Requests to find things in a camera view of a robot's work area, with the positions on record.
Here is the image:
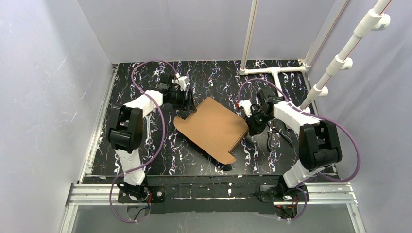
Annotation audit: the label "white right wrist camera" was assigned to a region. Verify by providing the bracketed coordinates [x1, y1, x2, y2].
[237, 100, 252, 118]

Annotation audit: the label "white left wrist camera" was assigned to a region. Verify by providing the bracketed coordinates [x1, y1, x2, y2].
[173, 76, 190, 91]

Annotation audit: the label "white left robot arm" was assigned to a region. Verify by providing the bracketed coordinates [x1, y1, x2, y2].
[106, 74, 196, 186]

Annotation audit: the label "brown cardboard box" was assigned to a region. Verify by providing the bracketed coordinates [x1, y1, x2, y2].
[173, 97, 249, 165]

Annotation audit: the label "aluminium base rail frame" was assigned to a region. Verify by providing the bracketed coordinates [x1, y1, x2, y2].
[66, 175, 357, 217]

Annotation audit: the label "white PVC pipe frame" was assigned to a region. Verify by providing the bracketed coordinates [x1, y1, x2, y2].
[239, 0, 349, 89]

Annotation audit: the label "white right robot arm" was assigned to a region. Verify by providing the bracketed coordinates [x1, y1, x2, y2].
[238, 89, 342, 191]

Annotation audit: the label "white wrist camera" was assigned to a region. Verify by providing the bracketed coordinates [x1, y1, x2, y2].
[237, 100, 252, 118]
[173, 76, 190, 91]

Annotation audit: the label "white PVC camera pole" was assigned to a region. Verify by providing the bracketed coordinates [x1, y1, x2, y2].
[299, 0, 391, 110]

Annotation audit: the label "black handled pliers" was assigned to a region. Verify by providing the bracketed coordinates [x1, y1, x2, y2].
[266, 126, 293, 152]

